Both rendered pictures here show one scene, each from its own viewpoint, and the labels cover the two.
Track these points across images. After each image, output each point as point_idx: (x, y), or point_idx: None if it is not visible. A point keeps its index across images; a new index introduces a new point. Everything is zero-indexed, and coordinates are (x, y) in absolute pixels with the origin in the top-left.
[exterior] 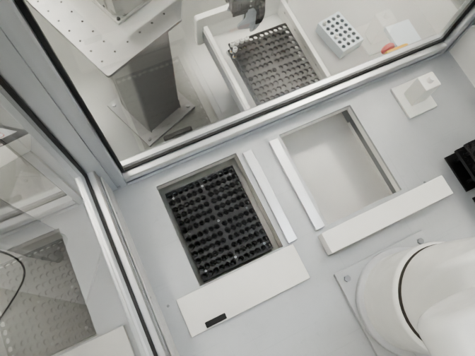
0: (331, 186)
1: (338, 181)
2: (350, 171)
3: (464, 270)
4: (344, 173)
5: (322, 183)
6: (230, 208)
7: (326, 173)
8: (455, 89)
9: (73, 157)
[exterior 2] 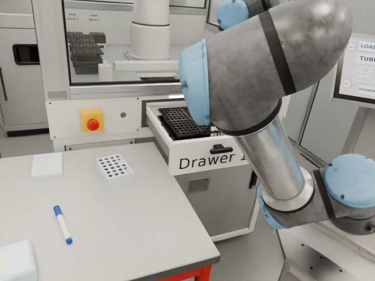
0: (160, 102)
1: (155, 102)
2: (147, 103)
3: None
4: (151, 103)
5: (165, 103)
6: None
7: (162, 105)
8: None
9: None
